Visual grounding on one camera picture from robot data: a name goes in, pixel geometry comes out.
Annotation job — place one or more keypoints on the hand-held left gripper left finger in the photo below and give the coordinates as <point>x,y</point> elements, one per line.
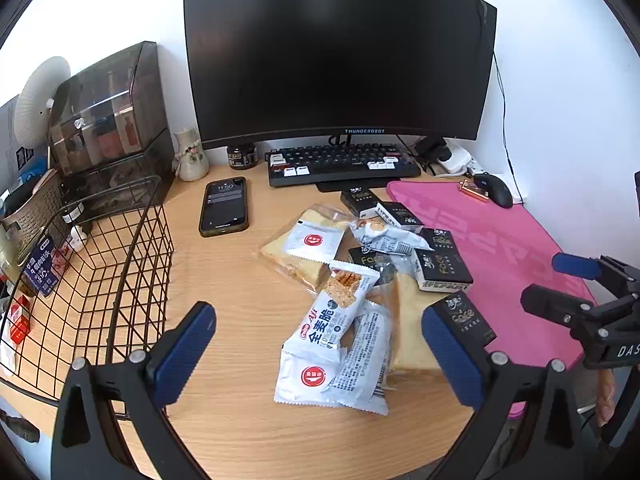
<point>185,355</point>

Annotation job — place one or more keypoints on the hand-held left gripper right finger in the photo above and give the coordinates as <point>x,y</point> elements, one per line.
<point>450,360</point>

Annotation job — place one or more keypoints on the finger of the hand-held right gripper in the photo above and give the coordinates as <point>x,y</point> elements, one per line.
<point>575,266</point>
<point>550,302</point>

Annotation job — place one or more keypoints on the clear bread packet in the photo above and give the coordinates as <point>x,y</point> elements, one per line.
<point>410,330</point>

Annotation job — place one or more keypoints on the white packet with red logo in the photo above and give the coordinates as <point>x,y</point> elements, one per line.
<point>340,380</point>

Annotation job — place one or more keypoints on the white cracker packet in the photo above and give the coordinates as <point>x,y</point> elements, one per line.
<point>335,310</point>

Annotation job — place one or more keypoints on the small crinkled white snack packet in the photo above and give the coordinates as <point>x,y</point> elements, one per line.
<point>387,240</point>

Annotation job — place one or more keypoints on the bread packet with white label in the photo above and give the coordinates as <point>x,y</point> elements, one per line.
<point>310,242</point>

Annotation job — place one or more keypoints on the person's right hand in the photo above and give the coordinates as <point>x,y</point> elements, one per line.
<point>605,395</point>

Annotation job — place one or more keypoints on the pink desk mat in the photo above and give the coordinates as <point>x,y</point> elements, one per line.
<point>500,250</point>

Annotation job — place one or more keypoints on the black computer mouse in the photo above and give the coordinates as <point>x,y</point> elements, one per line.
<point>495,189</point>

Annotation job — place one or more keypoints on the small gold lighter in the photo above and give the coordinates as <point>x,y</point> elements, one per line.
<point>473,190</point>

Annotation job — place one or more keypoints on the black smartphone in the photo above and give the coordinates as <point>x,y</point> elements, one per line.
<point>225,205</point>

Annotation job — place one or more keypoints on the white power strip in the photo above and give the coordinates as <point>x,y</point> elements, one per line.
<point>457,159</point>

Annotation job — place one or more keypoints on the small white bottle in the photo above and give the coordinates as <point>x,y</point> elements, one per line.
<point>77,237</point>

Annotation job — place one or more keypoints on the red and white box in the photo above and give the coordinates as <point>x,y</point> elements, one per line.
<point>19,320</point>

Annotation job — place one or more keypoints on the blue printed box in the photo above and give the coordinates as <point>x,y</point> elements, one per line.
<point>41,265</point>

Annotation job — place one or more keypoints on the black power plug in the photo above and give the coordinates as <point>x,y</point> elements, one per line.
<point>430,147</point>

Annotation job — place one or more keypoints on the small dark jar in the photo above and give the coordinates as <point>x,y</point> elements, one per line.
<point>242,156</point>

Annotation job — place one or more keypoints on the beige woven plastic basket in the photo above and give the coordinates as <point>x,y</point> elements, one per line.
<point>30,215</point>

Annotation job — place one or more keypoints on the black mechanical keyboard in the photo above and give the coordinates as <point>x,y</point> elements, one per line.
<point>340,162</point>

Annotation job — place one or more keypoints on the smoky plastic organizer cabinet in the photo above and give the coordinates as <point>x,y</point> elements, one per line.
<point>110,125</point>

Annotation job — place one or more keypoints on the white desk fan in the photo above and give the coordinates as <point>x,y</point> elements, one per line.
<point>40,100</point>

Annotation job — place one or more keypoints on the black curved computer monitor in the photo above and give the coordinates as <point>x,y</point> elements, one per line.
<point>335,50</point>

